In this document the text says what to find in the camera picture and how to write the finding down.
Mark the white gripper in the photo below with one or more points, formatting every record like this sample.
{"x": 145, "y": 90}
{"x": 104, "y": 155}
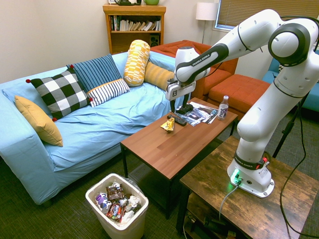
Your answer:
{"x": 179, "y": 90}

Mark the yellow chip bag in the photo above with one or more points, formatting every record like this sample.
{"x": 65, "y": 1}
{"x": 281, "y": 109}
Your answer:
{"x": 169, "y": 125}

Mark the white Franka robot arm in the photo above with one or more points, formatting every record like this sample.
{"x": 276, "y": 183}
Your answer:
{"x": 261, "y": 119}

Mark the white plastic trash bin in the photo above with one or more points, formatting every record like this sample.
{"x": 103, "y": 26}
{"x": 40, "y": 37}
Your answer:
{"x": 129, "y": 225}

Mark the black game controller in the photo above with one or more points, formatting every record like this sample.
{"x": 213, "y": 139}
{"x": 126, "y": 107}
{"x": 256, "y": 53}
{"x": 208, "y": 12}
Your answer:
{"x": 185, "y": 109}

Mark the black remote control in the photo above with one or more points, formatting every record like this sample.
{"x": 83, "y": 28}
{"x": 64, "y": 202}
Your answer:
{"x": 178, "y": 120}

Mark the dark cover glossy magazine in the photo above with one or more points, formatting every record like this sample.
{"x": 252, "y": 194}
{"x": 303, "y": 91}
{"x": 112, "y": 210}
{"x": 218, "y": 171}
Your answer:
{"x": 197, "y": 114}

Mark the blue white cover magazine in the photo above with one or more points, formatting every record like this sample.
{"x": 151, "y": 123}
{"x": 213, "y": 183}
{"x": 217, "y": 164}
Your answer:
{"x": 211, "y": 115}

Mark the mustard striped pillow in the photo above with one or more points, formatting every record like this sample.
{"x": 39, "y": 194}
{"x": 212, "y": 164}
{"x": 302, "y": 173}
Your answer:
{"x": 157, "y": 74}

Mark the clear bottle purple label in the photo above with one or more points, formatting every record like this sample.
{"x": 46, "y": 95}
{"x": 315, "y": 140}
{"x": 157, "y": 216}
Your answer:
{"x": 223, "y": 112}

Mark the reddish wood coffee table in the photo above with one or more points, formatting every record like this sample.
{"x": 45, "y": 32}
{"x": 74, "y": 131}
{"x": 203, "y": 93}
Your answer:
{"x": 169, "y": 149}

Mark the orange armchair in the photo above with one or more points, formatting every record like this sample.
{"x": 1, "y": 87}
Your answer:
{"x": 219, "y": 74}

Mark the orange ottoman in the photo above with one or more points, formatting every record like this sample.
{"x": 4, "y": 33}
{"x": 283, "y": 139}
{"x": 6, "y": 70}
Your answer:
{"x": 236, "y": 89}

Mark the yellow patterned bolster pillow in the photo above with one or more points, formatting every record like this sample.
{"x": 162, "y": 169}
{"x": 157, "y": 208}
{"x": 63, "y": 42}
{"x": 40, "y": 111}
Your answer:
{"x": 136, "y": 62}

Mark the small black speaker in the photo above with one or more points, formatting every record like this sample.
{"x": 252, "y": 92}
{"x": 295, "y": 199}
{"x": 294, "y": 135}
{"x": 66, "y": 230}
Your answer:
{"x": 154, "y": 40}

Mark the white navy striped pillow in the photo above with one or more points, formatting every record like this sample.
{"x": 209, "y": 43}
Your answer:
{"x": 109, "y": 90}

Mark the wooden bookshelf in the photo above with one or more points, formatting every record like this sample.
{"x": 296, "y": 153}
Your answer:
{"x": 134, "y": 39}

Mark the floor vent grille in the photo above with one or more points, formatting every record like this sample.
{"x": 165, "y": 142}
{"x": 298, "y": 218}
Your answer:
{"x": 142, "y": 174}

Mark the light blue sofa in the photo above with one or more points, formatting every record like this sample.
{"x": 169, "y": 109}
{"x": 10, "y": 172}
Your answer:
{"x": 99, "y": 129}

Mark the row of books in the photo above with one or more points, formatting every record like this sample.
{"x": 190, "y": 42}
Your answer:
{"x": 139, "y": 25}

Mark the blue striped pillow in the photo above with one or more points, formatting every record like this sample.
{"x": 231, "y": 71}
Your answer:
{"x": 96, "y": 69}

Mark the white shade floor lamp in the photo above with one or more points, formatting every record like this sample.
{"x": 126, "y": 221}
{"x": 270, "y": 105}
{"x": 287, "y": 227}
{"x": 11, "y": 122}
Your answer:
{"x": 206, "y": 11}

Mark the brown window blinds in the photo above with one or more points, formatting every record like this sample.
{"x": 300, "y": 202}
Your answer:
{"x": 231, "y": 12}

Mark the green bowl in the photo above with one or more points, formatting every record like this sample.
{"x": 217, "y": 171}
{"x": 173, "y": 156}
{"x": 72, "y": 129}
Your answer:
{"x": 151, "y": 2}

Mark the crumpled white paper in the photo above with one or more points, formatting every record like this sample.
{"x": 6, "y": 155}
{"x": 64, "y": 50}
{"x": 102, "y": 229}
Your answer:
{"x": 134, "y": 200}

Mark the brown chocolate wrapper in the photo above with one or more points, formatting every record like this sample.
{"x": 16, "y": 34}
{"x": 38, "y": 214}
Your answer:
{"x": 115, "y": 192}

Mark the black object on shelf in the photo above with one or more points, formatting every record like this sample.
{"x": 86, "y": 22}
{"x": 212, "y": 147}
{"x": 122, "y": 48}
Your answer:
{"x": 128, "y": 2}

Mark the black white checkered pillow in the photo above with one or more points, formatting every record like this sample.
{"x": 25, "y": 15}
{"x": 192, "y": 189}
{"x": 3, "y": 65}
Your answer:
{"x": 59, "y": 93}

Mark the discarded purple label bottle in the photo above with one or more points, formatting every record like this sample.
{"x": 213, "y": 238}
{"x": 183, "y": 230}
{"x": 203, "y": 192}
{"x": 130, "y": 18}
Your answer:
{"x": 103, "y": 202}

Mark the power strip under table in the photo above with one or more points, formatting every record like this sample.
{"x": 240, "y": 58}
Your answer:
{"x": 211, "y": 224}

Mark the red snack wrapper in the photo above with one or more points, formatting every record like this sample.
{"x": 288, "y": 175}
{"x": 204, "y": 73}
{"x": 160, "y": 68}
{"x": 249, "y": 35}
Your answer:
{"x": 115, "y": 211}

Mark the rustic dark wood table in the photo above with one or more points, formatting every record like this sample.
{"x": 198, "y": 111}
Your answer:
{"x": 249, "y": 211}

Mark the teal bench sofa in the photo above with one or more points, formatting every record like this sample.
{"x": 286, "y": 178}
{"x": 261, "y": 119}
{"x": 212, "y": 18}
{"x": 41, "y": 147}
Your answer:
{"x": 311, "y": 99}

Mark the plain mustard pillow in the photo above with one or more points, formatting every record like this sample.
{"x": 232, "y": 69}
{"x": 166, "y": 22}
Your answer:
{"x": 40, "y": 120}

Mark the black camera stand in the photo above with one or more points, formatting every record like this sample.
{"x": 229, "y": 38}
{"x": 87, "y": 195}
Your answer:
{"x": 286, "y": 129}

